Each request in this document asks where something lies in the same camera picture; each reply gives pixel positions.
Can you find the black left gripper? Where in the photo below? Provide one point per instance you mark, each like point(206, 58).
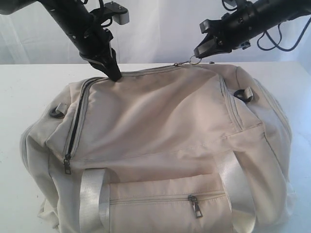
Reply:
point(85, 30)

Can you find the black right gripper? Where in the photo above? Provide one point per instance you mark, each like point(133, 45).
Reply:
point(248, 21)

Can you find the metal ring zipper pull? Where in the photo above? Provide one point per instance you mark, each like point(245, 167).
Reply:
point(193, 60)

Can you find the beige duffel bag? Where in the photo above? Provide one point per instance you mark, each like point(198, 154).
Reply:
point(176, 149)

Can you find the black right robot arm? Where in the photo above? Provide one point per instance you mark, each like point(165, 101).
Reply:
point(235, 30)

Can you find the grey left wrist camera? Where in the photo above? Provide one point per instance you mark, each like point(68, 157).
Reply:
point(120, 14)

